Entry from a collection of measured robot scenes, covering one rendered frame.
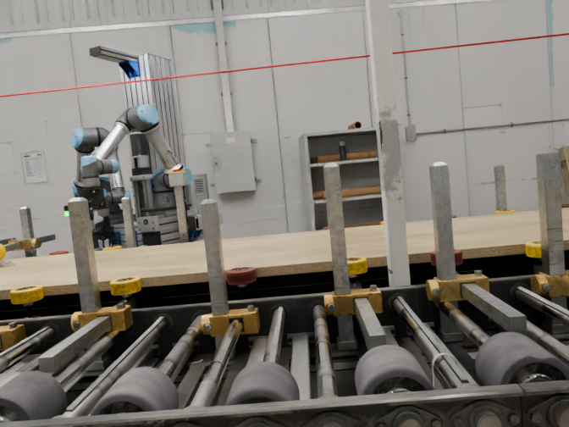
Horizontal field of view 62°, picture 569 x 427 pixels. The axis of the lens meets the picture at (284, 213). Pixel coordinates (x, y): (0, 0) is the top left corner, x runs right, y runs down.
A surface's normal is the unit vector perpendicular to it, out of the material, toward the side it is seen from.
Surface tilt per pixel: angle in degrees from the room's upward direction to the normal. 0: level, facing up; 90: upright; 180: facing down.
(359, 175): 90
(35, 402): 59
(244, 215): 90
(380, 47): 90
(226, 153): 90
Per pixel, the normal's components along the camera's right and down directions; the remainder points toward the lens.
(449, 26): 0.07, 0.07
